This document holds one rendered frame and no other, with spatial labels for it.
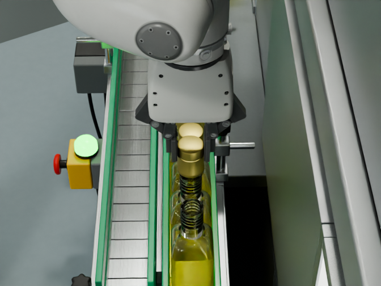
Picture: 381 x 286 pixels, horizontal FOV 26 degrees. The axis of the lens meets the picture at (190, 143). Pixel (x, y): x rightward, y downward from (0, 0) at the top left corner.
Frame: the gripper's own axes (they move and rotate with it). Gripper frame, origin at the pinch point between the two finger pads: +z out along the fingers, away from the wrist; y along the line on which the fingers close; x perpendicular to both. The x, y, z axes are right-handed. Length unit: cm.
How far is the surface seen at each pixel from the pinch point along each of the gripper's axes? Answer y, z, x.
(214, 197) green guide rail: -3.8, 23.1, -11.0
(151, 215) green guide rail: 5.8, 23.0, -7.6
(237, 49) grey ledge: -10, 32, -59
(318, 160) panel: -12.9, -12.5, 15.2
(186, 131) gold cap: 0.5, 3.4, -5.5
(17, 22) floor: 70, 137, -210
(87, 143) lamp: 19, 34, -34
